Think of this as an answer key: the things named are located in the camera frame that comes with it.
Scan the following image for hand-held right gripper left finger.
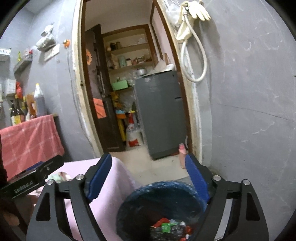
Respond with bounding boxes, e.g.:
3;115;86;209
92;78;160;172
26;153;113;241

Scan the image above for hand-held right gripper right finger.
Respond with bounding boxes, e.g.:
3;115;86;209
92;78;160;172
185;153;270;241

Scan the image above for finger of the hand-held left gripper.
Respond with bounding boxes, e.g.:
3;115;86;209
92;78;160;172
14;161;45;179
34;155;65;184

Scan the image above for blue trash bin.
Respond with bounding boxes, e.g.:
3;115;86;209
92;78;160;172
116;181;207;241

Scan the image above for red paper cup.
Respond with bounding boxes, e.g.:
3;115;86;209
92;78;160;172
151;217;170;228

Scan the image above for black plastic bag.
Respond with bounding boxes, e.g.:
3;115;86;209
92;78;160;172
150;220;186;241

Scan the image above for pink floral blanket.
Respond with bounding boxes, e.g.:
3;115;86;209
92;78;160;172
46;158;144;241

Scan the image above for red plaid cloth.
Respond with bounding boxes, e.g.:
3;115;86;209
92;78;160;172
0;115;65;181

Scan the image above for dark brown door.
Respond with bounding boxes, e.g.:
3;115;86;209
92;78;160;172
82;23;126;151

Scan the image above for dark glass bottle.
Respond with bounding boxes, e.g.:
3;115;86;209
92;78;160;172
10;103;20;126
15;97;25;123

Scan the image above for orange liquid bottle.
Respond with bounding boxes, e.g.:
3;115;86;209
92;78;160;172
26;94;37;120

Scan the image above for large dark sauce jug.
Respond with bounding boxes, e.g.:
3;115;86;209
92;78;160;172
34;83;48;117

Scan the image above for orange paper sheet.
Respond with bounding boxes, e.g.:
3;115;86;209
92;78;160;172
92;98;107;119

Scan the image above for grey refrigerator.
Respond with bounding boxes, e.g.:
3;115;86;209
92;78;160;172
134;70;189;161

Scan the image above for green box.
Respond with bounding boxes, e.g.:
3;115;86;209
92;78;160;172
111;80;129;91

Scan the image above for hanging plastic bags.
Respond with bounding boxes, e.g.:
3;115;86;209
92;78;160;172
36;23;57;52

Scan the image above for wooden shelf unit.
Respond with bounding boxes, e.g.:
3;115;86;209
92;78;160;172
102;24;160;93

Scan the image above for cream rubber gloves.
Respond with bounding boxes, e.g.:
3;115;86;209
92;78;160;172
176;1;211;42

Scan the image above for white wall box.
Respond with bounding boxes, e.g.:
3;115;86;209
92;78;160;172
6;78;16;95

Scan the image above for brown wooden door frame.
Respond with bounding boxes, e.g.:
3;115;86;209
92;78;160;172
149;0;193;156

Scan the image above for grey wall shelf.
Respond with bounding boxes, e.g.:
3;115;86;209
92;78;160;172
13;59;33;75

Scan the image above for white hose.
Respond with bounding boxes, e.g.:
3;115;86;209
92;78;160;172
181;14;208;82

